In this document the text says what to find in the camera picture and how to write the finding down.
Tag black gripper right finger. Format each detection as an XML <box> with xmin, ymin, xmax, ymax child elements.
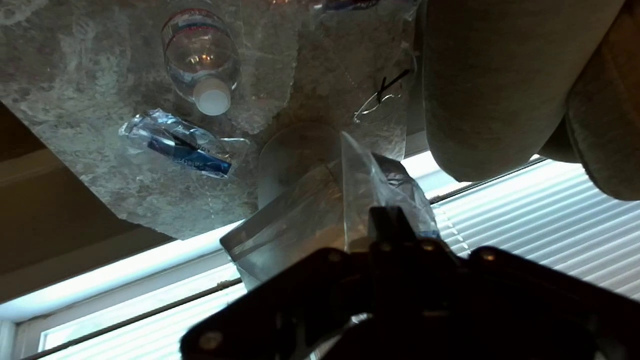
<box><xmin>390</xmin><ymin>206</ymin><xmax>421</xmax><ymax>257</ymax></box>

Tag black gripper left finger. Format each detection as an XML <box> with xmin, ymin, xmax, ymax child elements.
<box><xmin>368</xmin><ymin>203</ymin><xmax>395</xmax><ymax>257</ymax></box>

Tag clear crinkly plastic wrapper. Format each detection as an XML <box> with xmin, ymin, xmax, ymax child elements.
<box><xmin>339</xmin><ymin>129</ymin><xmax>443</xmax><ymax>246</ymax></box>

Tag translucent grey trash liner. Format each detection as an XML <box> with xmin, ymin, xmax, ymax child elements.
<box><xmin>219</xmin><ymin>157</ymin><xmax>376</xmax><ymax>292</ymax></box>

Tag blue and clear wrapper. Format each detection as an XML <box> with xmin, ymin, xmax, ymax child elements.
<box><xmin>119</xmin><ymin>108</ymin><xmax>253</xmax><ymax>180</ymax></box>

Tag narrow white window blinds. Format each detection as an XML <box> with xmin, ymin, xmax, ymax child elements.
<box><xmin>36</xmin><ymin>155</ymin><xmax>640</xmax><ymax>360</ymax></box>

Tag clear plastic sheet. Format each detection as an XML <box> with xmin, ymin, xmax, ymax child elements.
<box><xmin>253</xmin><ymin>0</ymin><xmax>421</xmax><ymax>157</ymax></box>

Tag tan fabric sofa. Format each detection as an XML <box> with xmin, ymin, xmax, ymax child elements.
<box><xmin>417</xmin><ymin>0</ymin><xmax>640</xmax><ymax>202</ymax></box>

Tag clear plastic water bottle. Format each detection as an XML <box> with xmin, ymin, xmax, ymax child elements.
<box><xmin>160</xmin><ymin>5</ymin><xmax>243</xmax><ymax>118</ymax></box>

